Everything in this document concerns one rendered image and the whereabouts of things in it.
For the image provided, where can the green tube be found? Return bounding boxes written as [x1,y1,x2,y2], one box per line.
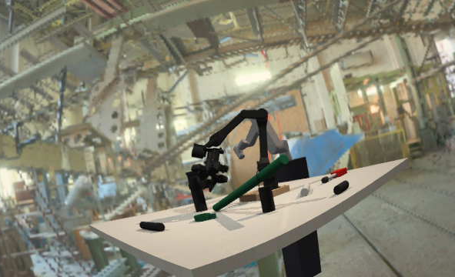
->
[212,154,289,212]

